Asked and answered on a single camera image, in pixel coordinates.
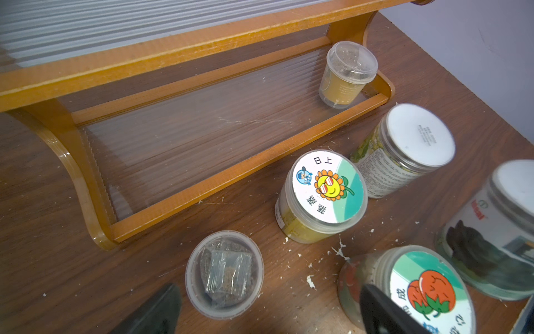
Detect orange wooden three-tier shelf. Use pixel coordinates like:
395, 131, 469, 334
0, 0, 435, 251

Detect sunflower lid seed jar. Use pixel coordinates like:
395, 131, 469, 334
275, 150, 368, 244

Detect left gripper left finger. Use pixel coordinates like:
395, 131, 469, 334
110, 283, 182, 334

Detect white label jar bottom shelf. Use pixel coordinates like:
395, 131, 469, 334
435, 159, 533, 301

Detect tomato lid seed jar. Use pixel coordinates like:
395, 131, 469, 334
337, 245, 476, 333

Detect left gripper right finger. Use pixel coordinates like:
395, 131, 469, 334
360, 284, 429, 334

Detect small yellow clear-lid cup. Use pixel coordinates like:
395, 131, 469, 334
318, 41, 378, 109

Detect white lid seed jar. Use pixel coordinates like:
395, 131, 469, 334
350, 104, 456, 199

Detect small clear cup dark contents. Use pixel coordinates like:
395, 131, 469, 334
185, 230, 264, 320

